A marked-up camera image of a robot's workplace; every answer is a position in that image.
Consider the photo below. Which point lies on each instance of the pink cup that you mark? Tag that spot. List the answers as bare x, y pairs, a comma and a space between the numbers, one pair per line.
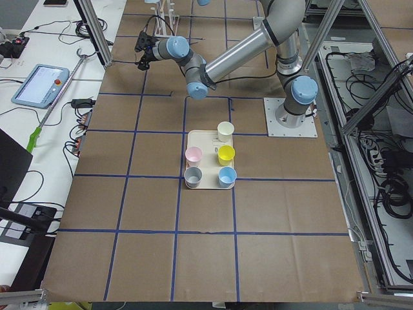
193, 156

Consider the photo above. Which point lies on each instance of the white wire cup rack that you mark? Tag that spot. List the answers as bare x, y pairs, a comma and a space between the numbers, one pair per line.
166, 18

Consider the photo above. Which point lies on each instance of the brown paper table mat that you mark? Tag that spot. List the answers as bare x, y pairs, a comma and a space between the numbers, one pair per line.
184, 200

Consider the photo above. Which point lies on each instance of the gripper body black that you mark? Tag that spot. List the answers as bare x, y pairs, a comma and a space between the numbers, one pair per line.
149, 53

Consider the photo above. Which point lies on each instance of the blue teach pendant tablet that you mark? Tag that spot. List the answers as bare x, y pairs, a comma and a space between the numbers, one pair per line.
41, 87

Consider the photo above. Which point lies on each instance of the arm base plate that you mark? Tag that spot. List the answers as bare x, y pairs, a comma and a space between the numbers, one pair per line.
281, 124
258, 23

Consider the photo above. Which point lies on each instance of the cream serving tray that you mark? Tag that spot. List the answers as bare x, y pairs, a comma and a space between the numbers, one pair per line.
208, 142

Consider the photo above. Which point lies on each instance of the black monitor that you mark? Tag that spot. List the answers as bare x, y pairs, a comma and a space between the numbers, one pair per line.
15, 162

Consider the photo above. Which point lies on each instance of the cream white cup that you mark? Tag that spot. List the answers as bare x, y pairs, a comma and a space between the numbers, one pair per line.
225, 129

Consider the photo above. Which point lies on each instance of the black power adapter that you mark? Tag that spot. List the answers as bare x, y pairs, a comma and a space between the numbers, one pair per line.
82, 103

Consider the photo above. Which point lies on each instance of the yellow cup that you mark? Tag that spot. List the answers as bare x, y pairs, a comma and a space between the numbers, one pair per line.
226, 154

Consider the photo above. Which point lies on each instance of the aluminium frame post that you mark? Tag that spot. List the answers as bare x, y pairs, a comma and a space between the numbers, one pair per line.
88, 16

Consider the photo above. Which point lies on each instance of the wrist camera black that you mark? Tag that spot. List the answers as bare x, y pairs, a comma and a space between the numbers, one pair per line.
144, 42

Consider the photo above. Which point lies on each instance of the grey cup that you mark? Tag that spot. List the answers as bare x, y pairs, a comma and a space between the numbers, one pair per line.
193, 176

